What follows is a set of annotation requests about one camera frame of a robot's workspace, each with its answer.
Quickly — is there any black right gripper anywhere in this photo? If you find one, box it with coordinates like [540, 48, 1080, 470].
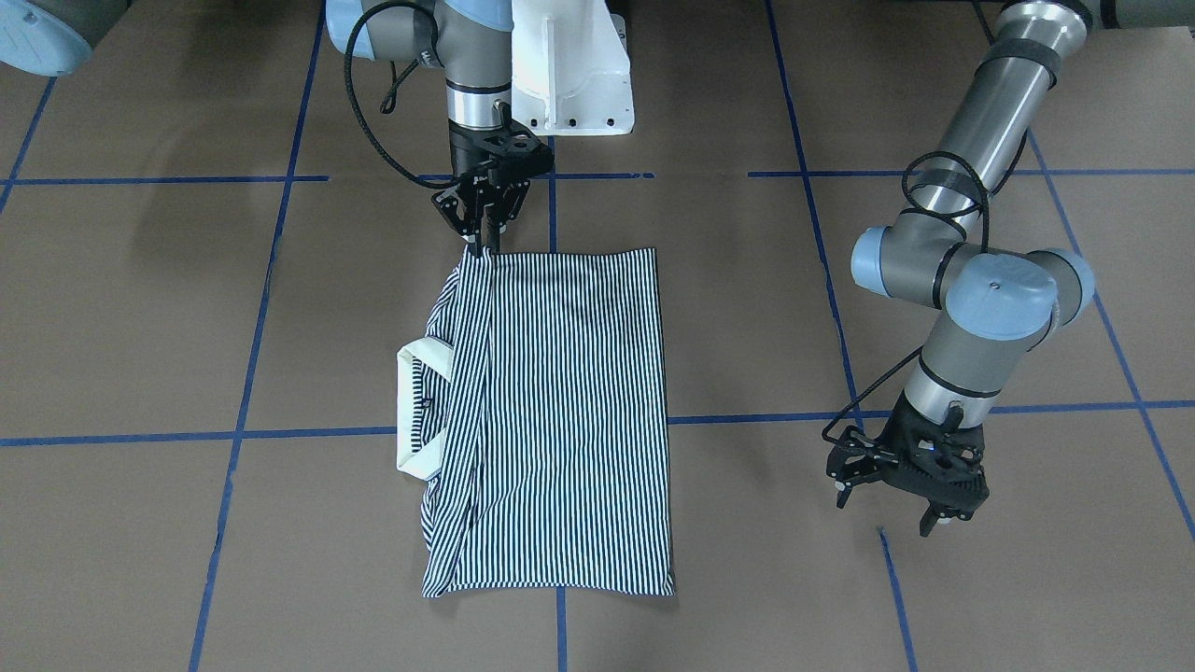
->
[433, 120, 554, 259]

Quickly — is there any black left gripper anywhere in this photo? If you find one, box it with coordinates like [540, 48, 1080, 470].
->
[825, 395, 989, 539]

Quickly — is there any navy white striped polo shirt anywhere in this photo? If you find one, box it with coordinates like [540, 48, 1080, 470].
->
[396, 248, 675, 598]

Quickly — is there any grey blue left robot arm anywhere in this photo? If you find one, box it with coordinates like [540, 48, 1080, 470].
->
[821, 1, 1191, 536]

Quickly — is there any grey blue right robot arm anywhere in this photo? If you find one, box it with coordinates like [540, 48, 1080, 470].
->
[1, 1, 554, 256]

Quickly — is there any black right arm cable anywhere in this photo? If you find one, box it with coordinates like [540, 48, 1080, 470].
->
[343, 0, 468, 191]

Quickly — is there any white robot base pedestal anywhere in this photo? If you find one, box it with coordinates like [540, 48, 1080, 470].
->
[511, 1, 636, 136]

